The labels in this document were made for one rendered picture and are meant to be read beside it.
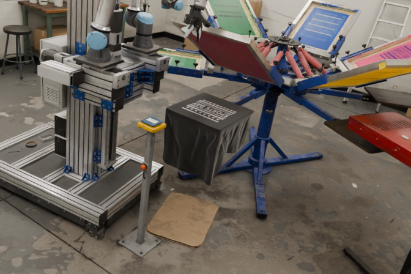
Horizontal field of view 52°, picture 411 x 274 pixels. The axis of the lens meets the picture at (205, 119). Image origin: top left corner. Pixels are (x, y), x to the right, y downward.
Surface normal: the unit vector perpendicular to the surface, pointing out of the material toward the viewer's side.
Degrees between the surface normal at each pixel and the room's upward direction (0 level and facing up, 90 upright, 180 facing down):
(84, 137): 90
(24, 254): 0
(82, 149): 90
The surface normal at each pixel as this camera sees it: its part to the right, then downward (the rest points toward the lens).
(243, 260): 0.15, -0.90
